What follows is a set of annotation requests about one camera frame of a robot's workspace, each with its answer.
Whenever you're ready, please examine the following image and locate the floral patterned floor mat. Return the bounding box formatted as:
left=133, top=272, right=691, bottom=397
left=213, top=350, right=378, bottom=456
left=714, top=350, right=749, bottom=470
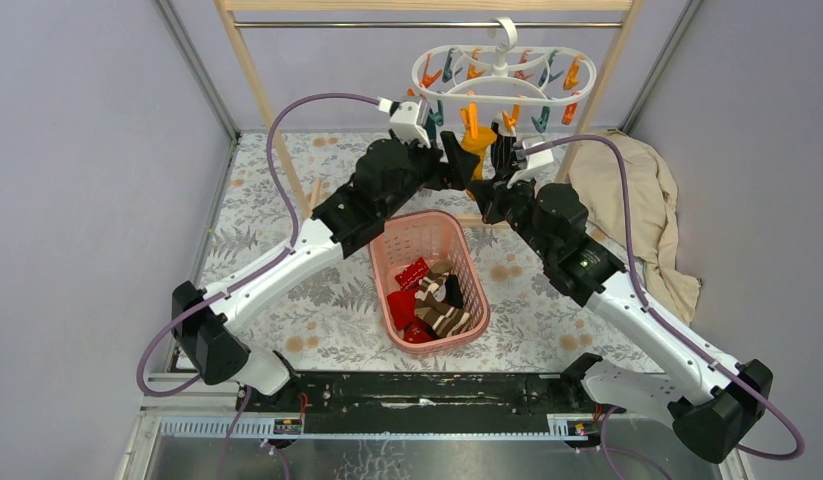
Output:
left=200, top=132, right=657, bottom=373

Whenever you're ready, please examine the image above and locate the brown white striped sock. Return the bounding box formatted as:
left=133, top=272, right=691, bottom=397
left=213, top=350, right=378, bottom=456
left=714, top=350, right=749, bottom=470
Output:
left=415, top=260, right=473, bottom=339

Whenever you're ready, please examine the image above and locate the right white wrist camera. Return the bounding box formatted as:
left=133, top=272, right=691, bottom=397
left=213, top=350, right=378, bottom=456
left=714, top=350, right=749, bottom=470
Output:
left=506, top=140, right=555, bottom=189

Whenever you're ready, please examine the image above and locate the teal sock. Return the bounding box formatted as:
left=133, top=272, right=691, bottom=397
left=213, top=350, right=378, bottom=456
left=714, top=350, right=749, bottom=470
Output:
left=424, top=109, right=443, bottom=147

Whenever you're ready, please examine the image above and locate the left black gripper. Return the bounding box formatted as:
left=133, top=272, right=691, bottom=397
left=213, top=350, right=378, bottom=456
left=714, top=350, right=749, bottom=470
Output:
left=377, top=130, right=477, bottom=221

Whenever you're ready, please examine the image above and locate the red santa sock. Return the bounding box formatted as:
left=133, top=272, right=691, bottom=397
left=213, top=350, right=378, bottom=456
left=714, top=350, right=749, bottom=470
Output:
left=387, top=290, right=436, bottom=344

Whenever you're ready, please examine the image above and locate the black white striped sock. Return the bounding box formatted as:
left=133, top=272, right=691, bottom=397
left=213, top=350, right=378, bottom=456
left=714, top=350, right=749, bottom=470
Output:
left=490, top=120, right=517, bottom=174

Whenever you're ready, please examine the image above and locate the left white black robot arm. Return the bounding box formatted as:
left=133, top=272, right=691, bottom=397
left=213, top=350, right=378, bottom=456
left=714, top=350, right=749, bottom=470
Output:
left=172, top=131, right=479, bottom=411

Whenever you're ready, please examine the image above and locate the mustard yellow sock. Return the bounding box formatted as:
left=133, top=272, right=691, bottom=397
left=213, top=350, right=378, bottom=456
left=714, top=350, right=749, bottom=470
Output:
left=461, top=127, right=497, bottom=180

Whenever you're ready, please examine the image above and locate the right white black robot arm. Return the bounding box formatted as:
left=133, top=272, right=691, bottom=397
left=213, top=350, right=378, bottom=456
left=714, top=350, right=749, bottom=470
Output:
left=469, top=180, right=773, bottom=464

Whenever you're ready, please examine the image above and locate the white clip sock hanger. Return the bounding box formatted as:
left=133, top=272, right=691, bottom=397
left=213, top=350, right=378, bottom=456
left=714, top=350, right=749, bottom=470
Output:
left=408, top=17, right=598, bottom=109

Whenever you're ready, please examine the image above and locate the red snowflake sock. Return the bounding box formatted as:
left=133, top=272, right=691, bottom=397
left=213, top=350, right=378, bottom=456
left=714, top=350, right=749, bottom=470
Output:
left=394, top=257, right=430, bottom=291

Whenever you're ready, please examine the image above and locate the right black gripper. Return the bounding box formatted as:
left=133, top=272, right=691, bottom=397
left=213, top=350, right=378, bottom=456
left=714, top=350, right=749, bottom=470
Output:
left=468, top=164, right=554, bottom=261

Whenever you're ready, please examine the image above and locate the wooden clothes rack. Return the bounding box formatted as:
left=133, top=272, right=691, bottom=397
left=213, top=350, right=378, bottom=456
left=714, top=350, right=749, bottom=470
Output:
left=216, top=1, right=641, bottom=205

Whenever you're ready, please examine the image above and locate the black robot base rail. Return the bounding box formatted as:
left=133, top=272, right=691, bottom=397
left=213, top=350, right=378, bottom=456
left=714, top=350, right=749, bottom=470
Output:
left=235, top=371, right=604, bottom=436

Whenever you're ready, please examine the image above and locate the pink plastic laundry basket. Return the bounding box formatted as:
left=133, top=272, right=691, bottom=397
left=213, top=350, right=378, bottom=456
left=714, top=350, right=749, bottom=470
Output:
left=369, top=210, right=490, bottom=355

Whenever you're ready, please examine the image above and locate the beige cloth pile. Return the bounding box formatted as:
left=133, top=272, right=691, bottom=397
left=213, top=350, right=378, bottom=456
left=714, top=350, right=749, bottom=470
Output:
left=569, top=132, right=701, bottom=324

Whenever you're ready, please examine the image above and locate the orange clothes peg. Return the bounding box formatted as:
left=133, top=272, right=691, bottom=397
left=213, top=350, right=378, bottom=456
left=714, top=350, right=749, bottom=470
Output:
left=561, top=102, right=578, bottom=126

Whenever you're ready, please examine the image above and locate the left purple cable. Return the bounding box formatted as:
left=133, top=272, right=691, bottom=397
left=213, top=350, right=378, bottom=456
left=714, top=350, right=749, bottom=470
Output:
left=135, top=92, right=382, bottom=399

